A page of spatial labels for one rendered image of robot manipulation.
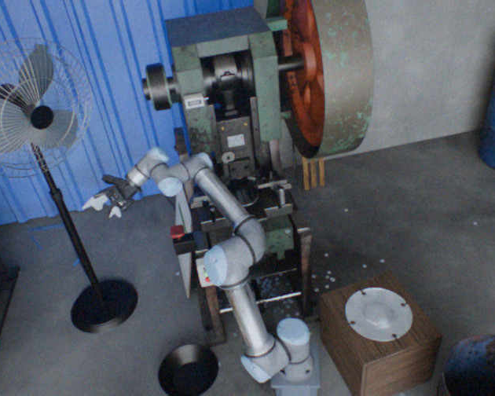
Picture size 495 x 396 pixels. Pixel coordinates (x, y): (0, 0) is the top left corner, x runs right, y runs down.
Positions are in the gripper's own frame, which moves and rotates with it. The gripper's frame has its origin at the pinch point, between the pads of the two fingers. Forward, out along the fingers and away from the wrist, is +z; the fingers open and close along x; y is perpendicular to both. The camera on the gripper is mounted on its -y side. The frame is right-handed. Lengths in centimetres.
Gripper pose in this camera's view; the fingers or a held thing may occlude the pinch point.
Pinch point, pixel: (95, 212)
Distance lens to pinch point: 190.1
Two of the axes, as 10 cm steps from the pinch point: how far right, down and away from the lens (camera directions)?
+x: 3.7, 2.4, 9.0
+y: 5.8, 6.9, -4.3
